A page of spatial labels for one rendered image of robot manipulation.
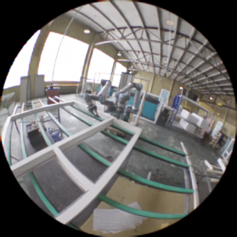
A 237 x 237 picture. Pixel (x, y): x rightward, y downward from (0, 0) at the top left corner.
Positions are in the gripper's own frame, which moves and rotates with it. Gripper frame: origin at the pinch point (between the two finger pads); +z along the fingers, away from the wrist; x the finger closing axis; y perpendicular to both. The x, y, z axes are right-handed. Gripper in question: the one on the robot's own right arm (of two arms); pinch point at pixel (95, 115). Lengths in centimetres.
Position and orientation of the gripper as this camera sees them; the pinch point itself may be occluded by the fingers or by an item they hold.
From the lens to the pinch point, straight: 113.7
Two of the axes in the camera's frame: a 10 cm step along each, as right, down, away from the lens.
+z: 4.4, 8.7, 2.3
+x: 5.0, -4.5, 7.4
